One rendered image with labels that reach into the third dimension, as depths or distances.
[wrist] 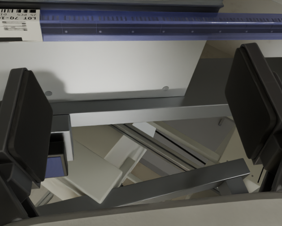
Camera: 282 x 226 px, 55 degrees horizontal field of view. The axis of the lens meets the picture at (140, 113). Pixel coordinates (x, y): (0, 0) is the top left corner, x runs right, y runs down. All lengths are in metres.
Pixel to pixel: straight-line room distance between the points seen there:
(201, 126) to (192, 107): 3.91
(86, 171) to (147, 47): 0.29
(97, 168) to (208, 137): 3.70
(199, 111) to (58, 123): 0.12
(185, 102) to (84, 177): 0.25
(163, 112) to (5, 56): 0.13
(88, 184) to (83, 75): 0.26
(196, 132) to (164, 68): 3.89
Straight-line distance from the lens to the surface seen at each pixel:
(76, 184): 0.44
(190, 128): 4.11
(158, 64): 0.21
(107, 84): 0.22
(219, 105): 0.25
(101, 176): 0.44
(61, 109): 0.23
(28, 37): 0.17
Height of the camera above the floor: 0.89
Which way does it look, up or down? 13 degrees down
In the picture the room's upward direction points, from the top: 121 degrees clockwise
